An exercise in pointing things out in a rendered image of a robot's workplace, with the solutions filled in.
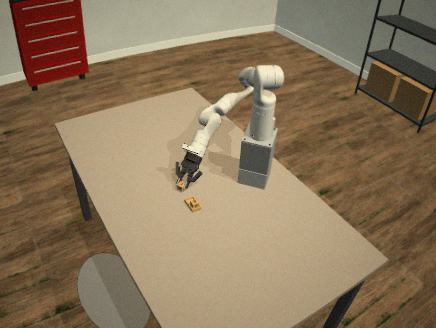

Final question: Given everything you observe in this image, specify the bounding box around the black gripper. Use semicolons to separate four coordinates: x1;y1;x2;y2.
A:
176;151;203;190

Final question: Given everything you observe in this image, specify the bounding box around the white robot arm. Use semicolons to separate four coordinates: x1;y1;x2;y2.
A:
181;65;284;158

